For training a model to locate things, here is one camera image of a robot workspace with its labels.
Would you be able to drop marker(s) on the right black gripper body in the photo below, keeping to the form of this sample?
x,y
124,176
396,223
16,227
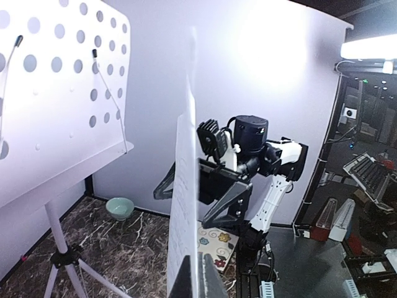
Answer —
x,y
250,133

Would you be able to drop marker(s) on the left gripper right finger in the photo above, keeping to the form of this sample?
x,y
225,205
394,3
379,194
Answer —
x,y
210,284

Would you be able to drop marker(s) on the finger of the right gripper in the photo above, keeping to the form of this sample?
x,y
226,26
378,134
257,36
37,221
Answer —
x,y
230,209
164,190

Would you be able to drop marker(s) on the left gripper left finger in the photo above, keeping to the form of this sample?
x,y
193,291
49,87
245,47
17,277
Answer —
x,y
183,282

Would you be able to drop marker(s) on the sheet music page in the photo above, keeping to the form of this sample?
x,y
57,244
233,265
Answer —
x,y
183,222

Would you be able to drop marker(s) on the white music stand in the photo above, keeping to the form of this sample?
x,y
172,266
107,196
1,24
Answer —
x,y
64,79

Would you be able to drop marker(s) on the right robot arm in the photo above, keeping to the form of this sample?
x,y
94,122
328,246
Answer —
x,y
284,162

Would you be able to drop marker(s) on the floral square coaster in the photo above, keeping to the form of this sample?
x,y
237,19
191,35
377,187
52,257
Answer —
x,y
217,243

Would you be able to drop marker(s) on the pale green bowl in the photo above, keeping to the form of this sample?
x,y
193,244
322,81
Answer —
x,y
120,208

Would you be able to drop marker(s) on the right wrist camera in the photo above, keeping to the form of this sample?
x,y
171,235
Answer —
x,y
218,144

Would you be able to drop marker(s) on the grey cable duct strip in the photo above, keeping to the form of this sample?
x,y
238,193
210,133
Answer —
x,y
266,289

